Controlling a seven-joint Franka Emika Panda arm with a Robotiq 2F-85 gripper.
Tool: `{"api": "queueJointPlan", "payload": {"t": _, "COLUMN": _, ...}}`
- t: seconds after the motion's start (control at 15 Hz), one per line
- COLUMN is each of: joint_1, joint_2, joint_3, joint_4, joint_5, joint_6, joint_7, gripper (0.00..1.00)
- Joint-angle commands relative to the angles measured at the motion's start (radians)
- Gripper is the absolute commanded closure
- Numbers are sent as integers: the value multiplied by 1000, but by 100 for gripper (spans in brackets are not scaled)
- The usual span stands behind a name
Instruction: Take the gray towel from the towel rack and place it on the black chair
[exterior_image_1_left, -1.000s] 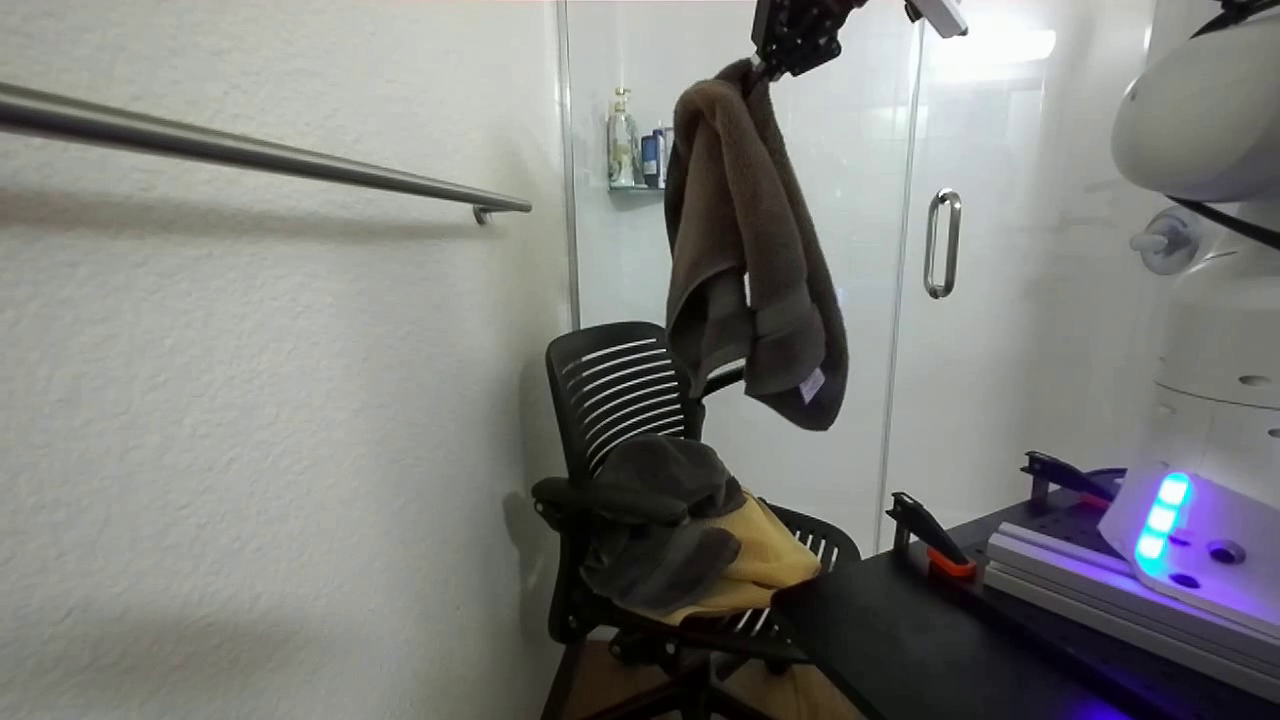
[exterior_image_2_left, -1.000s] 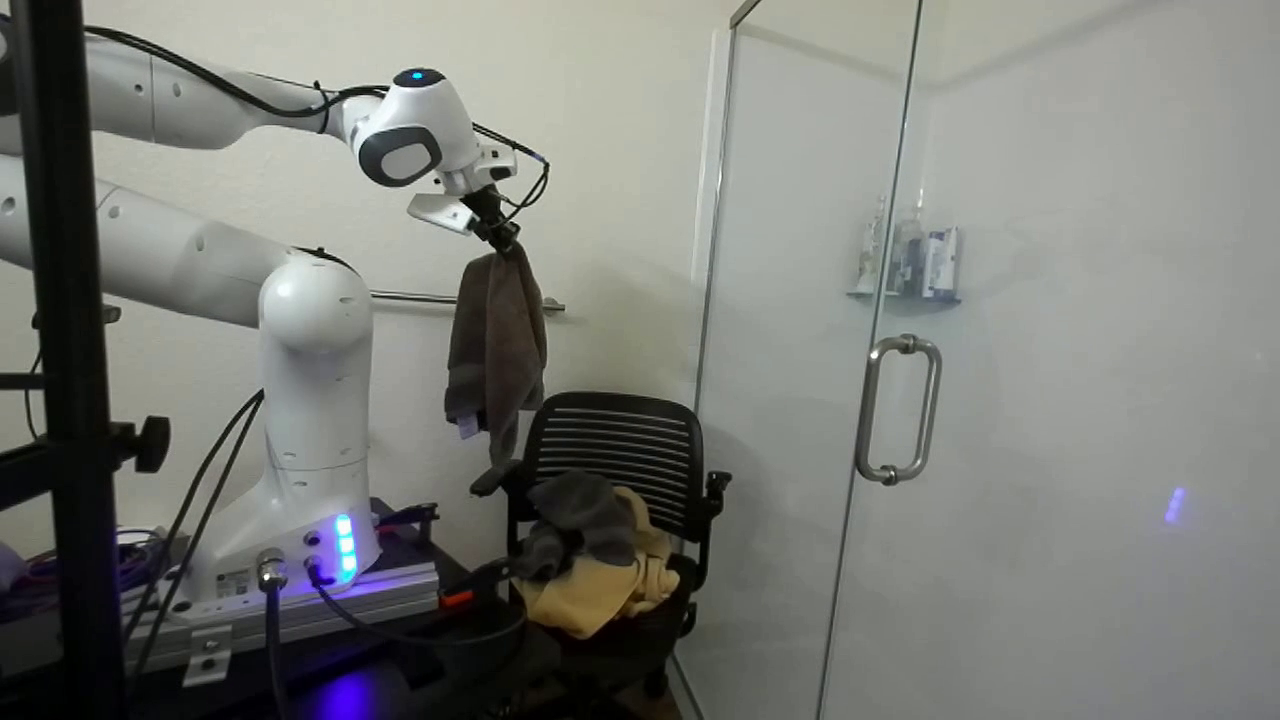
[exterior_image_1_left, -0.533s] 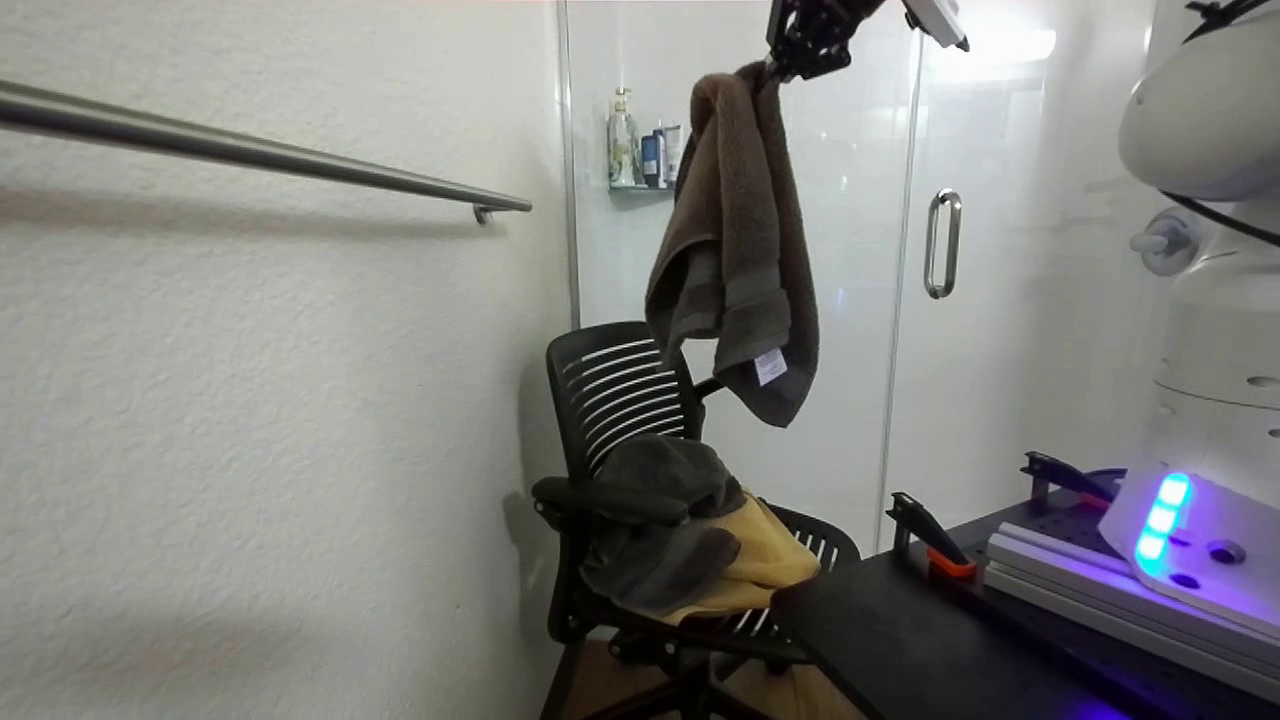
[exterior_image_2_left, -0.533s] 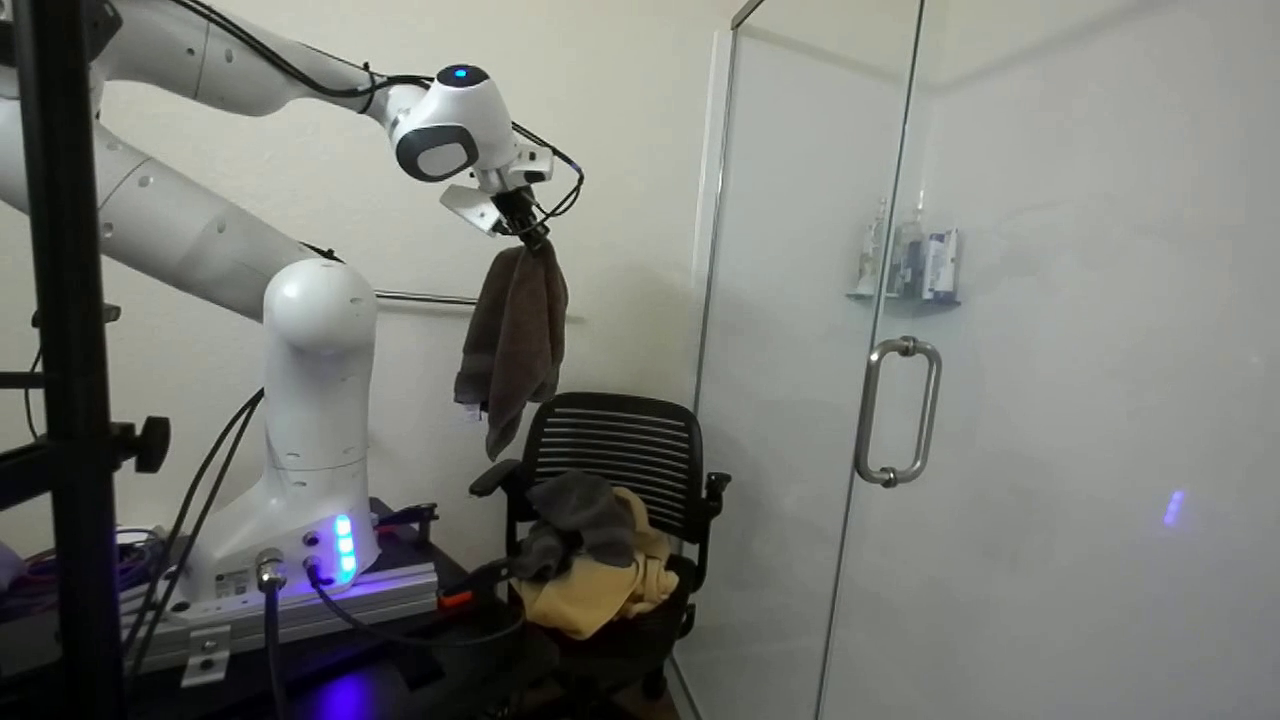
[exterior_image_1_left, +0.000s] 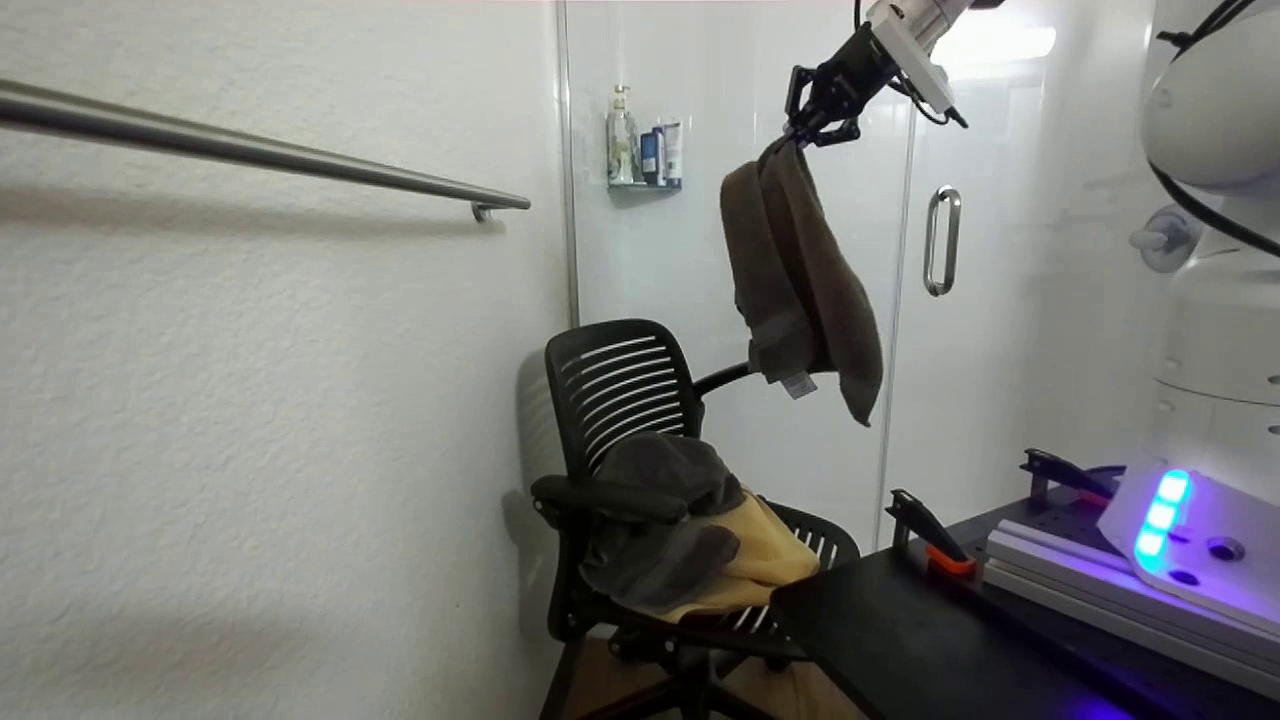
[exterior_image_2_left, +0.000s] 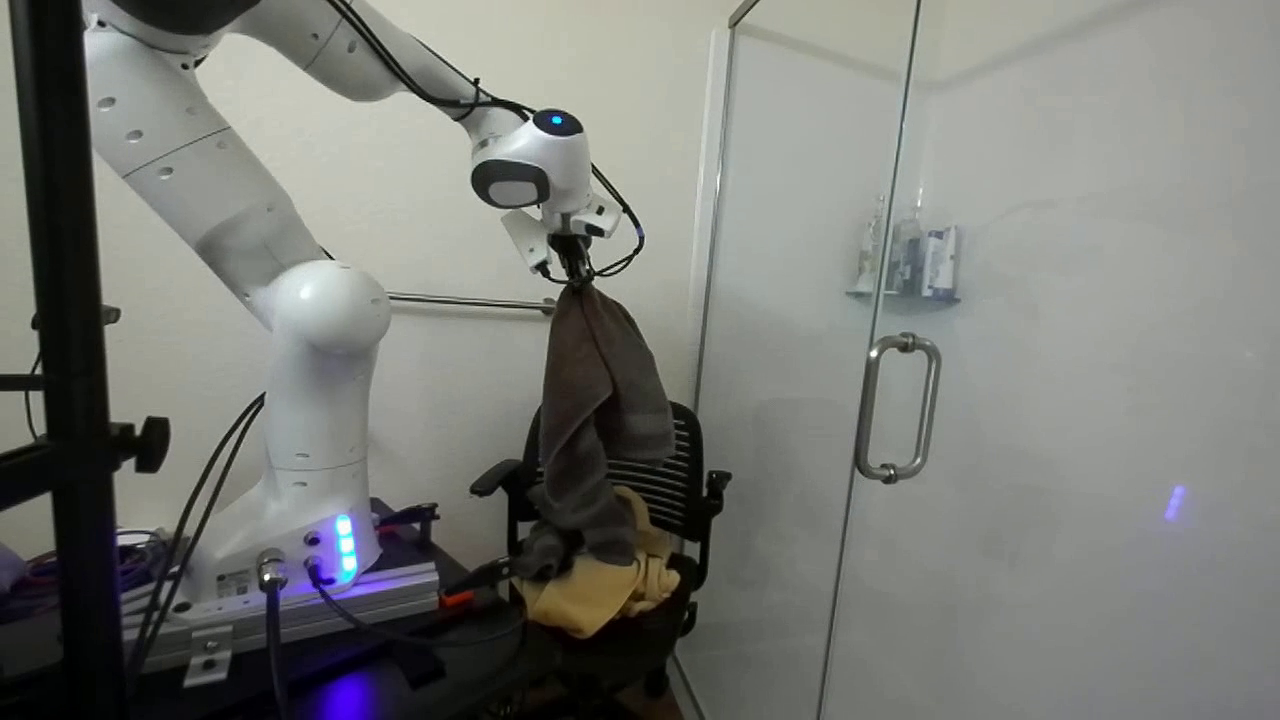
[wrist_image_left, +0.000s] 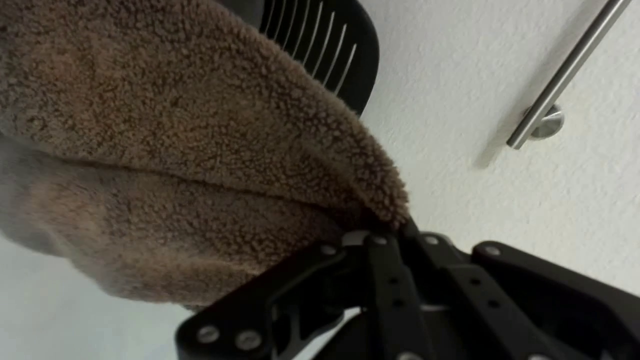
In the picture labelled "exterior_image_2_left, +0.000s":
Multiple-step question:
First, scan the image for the black stand pole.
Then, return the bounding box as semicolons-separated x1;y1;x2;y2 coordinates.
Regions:
6;0;130;720

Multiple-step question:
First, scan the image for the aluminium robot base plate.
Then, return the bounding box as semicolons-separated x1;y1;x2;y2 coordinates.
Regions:
116;557;446;671

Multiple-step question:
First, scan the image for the chrome glass door hinge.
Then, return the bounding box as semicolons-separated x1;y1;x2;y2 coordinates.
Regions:
842;218;964;311

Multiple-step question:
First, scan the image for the black clamp knob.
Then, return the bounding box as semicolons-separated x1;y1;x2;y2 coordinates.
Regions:
109;414;176;477

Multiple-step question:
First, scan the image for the black mesh office chair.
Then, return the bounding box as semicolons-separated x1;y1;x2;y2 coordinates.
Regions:
467;388;737;703

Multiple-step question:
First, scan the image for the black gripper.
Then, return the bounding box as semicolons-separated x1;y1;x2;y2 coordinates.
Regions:
548;230;601;291

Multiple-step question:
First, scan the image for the yellow cloth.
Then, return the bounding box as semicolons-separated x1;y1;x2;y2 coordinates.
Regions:
510;485;688;639

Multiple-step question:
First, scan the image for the chrome door handle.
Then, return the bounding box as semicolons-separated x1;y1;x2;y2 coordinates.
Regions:
850;333;943;488

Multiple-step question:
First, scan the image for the black base cable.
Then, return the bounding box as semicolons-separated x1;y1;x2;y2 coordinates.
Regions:
299;557;450;655

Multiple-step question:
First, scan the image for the purple cloth pile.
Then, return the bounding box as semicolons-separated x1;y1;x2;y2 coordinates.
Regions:
0;529;171;626

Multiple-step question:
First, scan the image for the black clamp with purple strap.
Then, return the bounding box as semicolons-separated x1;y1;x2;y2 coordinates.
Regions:
367;491;442;553

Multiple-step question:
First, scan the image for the black cable bundle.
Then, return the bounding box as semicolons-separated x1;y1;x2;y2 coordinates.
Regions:
124;394;271;675

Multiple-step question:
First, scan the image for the black frame crossbar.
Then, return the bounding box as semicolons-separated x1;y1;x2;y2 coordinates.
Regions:
0;436;61;514

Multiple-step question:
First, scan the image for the black cable with silver plug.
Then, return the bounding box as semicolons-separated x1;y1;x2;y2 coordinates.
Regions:
251;549;294;720

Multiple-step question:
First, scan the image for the gray metal corner bracket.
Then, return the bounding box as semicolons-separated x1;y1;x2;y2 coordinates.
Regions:
176;635;235;694

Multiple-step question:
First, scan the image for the glass shower door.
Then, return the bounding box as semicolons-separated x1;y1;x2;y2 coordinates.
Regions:
812;0;1280;720

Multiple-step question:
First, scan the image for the fixed glass shower panel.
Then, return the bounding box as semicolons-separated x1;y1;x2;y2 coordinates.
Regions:
673;0;929;720

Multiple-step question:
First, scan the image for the chrome towel rack bar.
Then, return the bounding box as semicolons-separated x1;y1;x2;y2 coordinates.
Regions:
388;291;561;319

